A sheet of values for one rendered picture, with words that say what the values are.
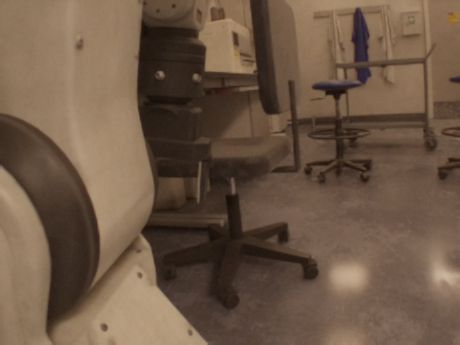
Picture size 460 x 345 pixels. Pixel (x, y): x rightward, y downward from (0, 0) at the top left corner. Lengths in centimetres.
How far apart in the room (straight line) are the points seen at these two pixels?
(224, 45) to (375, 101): 382
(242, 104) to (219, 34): 54
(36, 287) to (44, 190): 5
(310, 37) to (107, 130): 571
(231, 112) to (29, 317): 248
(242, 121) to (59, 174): 244
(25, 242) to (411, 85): 588
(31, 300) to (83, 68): 13
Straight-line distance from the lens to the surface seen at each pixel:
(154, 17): 41
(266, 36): 96
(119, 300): 30
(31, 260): 19
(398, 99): 593
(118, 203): 24
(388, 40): 578
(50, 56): 21
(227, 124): 265
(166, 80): 42
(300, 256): 124
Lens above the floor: 67
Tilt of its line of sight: 13 degrees down
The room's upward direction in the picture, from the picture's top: 6 degrees counter-clockwise
